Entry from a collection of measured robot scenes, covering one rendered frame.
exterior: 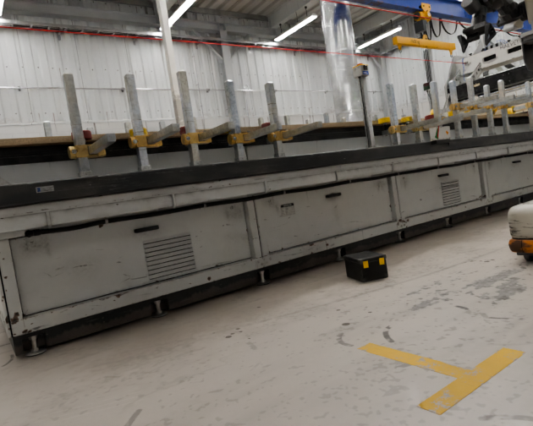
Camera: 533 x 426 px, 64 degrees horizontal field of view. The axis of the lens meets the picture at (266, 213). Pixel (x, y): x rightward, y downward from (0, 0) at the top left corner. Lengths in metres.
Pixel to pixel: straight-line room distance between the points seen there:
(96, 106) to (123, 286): 7.62
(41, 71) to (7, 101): 0.88
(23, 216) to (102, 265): 0.47
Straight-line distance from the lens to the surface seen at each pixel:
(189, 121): 2.08
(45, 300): 2.12
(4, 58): 9.59
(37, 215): 1.87
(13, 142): 2.04
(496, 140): 4.07
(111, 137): 1.64
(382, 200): 3.24
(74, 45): 9.92
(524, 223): 2.36
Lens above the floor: 0.54
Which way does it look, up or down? 3 degrees down
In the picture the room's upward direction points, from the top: 9 degrees counter-clockwise
